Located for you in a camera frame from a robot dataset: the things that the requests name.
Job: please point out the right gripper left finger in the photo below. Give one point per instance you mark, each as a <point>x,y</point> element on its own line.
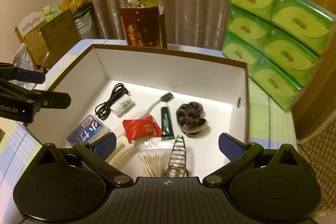
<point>95,155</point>

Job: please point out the bag of cotton swabs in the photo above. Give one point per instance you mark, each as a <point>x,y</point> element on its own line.
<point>154,157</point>

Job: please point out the yellow plastic bag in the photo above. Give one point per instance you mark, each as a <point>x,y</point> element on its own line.
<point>72,5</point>

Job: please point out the cream comb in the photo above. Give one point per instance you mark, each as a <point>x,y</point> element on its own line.
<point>122,154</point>

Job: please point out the green tissue pack stack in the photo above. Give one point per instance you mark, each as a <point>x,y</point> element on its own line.
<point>281,41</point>

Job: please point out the dark red gift bag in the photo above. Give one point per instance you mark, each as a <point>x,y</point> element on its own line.
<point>144,27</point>

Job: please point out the brown cardboard boxes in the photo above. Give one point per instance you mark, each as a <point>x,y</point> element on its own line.
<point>47,42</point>

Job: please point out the checkered tablecloth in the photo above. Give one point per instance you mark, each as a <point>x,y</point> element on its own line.
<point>269,124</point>

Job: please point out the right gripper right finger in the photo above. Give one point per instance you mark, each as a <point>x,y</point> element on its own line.
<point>241,157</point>

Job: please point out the red packet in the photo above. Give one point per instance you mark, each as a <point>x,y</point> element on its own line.
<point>141,128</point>

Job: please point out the quilted beige chair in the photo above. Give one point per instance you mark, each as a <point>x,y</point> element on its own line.
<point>319,151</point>

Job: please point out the green tube white cap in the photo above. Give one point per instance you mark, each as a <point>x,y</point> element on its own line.
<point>166,124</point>

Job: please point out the white pill bottle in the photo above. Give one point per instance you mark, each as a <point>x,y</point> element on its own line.
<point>122,105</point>

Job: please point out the dark purple scrunchie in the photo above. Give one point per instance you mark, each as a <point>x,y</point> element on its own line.
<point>190,118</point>

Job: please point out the white toothbrush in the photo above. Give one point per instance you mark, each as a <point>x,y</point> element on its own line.
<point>143,113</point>

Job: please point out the blue tissue packet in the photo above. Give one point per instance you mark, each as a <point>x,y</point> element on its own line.
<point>88,131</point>

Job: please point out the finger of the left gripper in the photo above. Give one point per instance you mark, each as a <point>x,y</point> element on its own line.
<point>51,100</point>
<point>10,72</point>

